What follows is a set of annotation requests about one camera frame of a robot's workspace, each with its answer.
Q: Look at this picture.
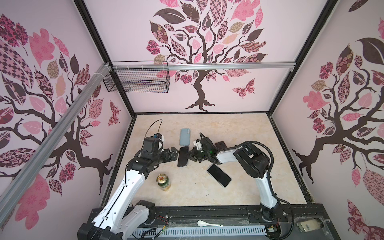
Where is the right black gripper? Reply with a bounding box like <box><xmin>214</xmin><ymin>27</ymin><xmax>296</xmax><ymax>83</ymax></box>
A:
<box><xmin>183</xmin><ymin>147</ymin><xmax>211</xmax><ymax>163</ymax></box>

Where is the black smartphone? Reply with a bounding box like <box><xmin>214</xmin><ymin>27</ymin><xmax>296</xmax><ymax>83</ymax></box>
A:
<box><xmin>177</xmin><ymin>146</ymin><xmax>189</xmax><ymax>168</ymax></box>

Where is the light blue phone case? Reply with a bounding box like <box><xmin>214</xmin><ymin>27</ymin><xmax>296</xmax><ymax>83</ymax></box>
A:
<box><xmin>179</xmin><ymin>129</ymin><xmax>191</xmax><ymax>147</ymax></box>

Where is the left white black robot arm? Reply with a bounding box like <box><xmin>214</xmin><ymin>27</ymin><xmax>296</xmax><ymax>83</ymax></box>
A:
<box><xmin>77</xmin><ymin>133</ymin><xmax>179</xmax><ymax>240</ymax></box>

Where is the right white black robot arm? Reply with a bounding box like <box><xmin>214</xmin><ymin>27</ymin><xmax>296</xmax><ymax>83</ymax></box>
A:
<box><xmin>187</xmin><ymin>137</ymin><xmax>279</xmax><ymax>210</ymax></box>

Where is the phone with pink case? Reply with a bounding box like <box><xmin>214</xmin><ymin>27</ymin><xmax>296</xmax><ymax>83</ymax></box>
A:
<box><xmin>215</xmin><ymin>141</ymin><xmax>227</xmax><ymax>150</ymax></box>

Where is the phone with white case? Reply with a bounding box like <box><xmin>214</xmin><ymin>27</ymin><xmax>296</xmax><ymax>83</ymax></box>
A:
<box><xmin>207</xmin><ymin>165</ymin><xmax>232</xmax><ymax>188</ymax></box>

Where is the green gold drink can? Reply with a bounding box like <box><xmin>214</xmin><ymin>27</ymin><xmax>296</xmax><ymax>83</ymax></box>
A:
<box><xmin>157</xmin><ymin>174</ymin><xmax>171</xmax><ymax>191</ymax></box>

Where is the white plastic spoon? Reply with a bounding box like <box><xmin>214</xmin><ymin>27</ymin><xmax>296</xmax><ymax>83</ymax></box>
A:
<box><xmin>197</xmin><ymin>220</ymin><xmax>223</xmax><ymax>228</ymax></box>

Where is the beige box under bench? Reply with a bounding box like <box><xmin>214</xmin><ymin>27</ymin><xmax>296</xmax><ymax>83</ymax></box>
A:
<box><xmin>297</xmin><ymin>218</ymin><xmax>324</xmax><ymax>233</ymax></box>

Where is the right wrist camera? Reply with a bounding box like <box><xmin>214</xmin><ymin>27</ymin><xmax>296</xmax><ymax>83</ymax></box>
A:
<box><xmin>193</xmin><ymin>140</ymin><xmax>203</xmax><ymax>151</ymax></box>

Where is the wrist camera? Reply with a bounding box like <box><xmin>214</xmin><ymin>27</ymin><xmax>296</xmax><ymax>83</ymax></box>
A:
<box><xmin>193</xmin><ymin>140</ymin><xmax>203</xmax><ymax>151</ymax></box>
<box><xmin>153</xmin><ymin>133</ymin><xmax>165</xmax><ymax>148</ymax></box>

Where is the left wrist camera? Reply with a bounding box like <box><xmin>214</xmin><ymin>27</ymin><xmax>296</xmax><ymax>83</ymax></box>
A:
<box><xmin>153</xmin><ymin>133</ymin><xmax>165</xmax><ymax>148</ymax></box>

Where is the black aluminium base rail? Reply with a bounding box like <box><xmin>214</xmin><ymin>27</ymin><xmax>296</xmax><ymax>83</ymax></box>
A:
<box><xmin>142</xmin><ymin>204</ymin><xmax>329</xmax><ymax>226</ymax></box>

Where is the black wire basket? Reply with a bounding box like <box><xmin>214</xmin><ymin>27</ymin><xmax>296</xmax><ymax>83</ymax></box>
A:
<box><xmin>103</xmin><ymin>60</ymin><xmax>171</xmax><ymax>94</ymax></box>

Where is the back aluminium wall rail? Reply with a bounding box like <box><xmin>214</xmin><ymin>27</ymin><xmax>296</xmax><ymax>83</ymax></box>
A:
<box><xmin>113</xmin><ymin>62</ymin><xmax>296</xmax><ymax>71</ymax></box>

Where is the aluminium wall rail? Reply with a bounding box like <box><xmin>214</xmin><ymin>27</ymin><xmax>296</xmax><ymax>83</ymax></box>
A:
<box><xmin>113</xmin><ymin>62</ymin><xmax>296</xmax><ymax>71</ymax></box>
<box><xmin>1</xmin><ymin>63</ymin><xmax>111</xmax><ymax>224</ymax></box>

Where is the white slotted cable duct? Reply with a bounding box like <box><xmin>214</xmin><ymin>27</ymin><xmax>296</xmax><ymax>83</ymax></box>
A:
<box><xmin>130</xmin><ymin>226</ymin><xmax>267</xmax><ymax>240</ymax></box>

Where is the black corrugated cable conduit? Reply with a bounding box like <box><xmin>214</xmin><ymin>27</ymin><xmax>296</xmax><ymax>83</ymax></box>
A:
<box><xmin>199</xmin><ymin>132</ymin><xmax>296</xmax><ymax>240</ymax></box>

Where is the left aluminium wall rail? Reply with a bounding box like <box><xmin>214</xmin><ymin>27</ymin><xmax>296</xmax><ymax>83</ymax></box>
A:
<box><xmin>1</xmin><ymin>63</ymin><xmax>111</xmax><ymax>224</ymax></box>

